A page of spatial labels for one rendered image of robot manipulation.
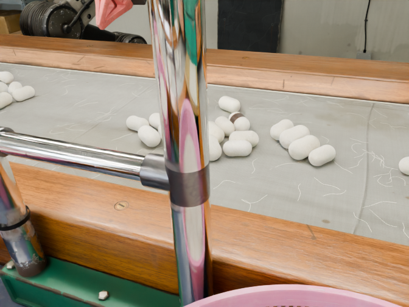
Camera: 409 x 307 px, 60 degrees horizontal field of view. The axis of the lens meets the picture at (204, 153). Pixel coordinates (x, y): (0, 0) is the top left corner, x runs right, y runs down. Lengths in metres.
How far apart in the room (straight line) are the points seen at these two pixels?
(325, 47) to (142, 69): 1.96
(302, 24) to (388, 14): 0.48
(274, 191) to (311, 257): 0.10
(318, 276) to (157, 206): 0.13
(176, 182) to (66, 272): 0.18
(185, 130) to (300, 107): 0.36
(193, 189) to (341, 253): 0.12
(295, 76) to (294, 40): 1.96
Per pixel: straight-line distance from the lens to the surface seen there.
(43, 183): 0.35
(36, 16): 1.12
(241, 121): 0.42
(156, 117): 0.44
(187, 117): 0.16
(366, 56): 2.44
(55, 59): 0.75
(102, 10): 0.64
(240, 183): 0.35
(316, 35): 2.49
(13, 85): 0.63
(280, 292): 0.23
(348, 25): 2.45
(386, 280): 0.26
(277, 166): 0.38
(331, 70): 0.58
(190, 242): 0.20
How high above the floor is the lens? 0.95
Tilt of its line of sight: 32 degrees down
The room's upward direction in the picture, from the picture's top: 2 degrees counter-clockwise
